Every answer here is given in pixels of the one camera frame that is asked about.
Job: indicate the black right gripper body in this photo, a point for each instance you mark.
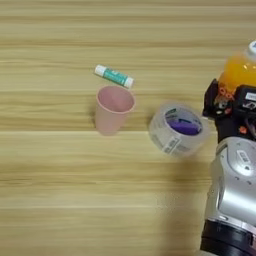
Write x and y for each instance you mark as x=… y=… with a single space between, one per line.
x=230 y=123

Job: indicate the pink plastic cup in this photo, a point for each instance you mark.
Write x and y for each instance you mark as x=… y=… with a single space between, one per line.
x=113 y=110

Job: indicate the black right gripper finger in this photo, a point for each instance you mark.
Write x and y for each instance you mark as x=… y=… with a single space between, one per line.
x=210 y=100

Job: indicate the orange juice bottle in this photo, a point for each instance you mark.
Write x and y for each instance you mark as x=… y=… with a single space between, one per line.
x=238 y=71

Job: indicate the clear packing tape roll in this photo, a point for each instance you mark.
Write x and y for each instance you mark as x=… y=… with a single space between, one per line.
x=180 y=131

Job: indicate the green white glue stick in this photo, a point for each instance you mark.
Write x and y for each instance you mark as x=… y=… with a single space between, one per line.
x=115 y=76

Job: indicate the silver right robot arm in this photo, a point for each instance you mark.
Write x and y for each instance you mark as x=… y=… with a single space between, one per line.
x=233 y=193

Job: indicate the black box with white label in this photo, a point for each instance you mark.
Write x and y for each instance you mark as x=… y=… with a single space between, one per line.
x=246 y=98

